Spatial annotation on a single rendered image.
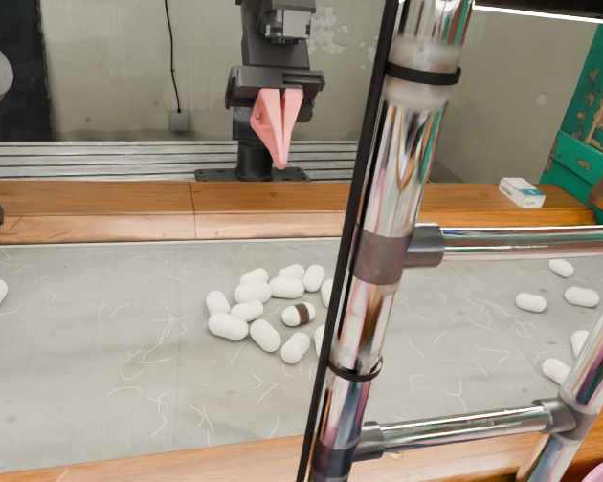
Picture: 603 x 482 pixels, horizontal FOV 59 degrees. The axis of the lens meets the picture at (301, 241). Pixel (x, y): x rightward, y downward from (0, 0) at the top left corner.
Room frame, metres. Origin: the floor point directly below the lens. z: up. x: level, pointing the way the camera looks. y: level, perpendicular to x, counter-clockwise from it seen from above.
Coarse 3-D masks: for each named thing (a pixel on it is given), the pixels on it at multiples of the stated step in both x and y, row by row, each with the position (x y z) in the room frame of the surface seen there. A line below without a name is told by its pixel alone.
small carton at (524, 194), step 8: (504, 184) 0.74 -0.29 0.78; (512, 184) 0.73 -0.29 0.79; (520, 184) 0.74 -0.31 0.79; (528, 184) 0.74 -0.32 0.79; (504, 192) 0.74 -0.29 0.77; (512, 192) 0.72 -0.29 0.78; (520, 192) 0.71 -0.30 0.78; (528, 192) 0.71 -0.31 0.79; (536, 192) 0.71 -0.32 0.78; (512, 200) 0.72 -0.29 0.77; (520, 200) 0.70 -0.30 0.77; (528, 200) 0.70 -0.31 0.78; (536, 200) 0.70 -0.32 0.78
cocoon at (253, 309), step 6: (252, 300) 0.40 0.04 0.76; (234, 306) 0.39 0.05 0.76; (240, 306) 0.39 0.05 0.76; (246, 306) 0.39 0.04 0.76; (252, 306) 0.40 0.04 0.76; (258, 306) 0.40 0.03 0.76; (234, 312) 0.39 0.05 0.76; (240, 312) 0.39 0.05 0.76; (246, 312) 0.39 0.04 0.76; (252, 312) 0.39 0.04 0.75; (258, 312) 0.40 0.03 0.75; (246, 318) 0.39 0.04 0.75; (252, 318) 0.39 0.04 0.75
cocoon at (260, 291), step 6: (258, 282) 0.43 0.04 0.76; (264, 282) 0.43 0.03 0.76; (240, 288) 0.42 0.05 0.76; (246, 288) 0.42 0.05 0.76; (252, 288) 0.42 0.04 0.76; (258, 288) 0.42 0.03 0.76; (264, 288) 0.43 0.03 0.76; (270, 288) 0.43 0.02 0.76; (234, 294) 0.42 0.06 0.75; (240, 294) 0.41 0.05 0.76; (246, 294) 0.41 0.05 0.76; (252, 294) 0.42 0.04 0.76; (258, 294) 0.42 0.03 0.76; (264, 294) 0.42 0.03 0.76; (270, 294) 0.43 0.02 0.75; (240, 300) 0.41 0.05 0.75; (246, 300) 0.41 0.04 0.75; (258, 300) 0.42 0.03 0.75; (264, 300) 0.42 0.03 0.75
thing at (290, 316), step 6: (312, 306) 0.41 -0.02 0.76; (288, 312) 0.40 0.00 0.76; (294, 312) 0.40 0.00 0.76; (312, 312) 0.40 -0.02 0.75; (282, 318) 0.40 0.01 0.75; (288, 318) 0.39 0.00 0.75; (294, 318) 0.39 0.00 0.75; (312, 318) 0.40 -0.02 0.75; (288, 324) 0.39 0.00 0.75; (294, 324) 0.39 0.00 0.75
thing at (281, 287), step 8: (272, 280) 0.44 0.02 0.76; (280, 280) 0.44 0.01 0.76; (288, 280) 0.44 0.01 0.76; (296, 280) 0.44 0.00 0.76; (272, 288) 0.44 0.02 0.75; (280, 288) 0.44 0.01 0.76; (288, 288) 0.44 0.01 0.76; (296, 288) 0.44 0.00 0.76; (280, 296) 0.44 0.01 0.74; (288, 296) 0.44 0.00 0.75; (296, 296) 0.44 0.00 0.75
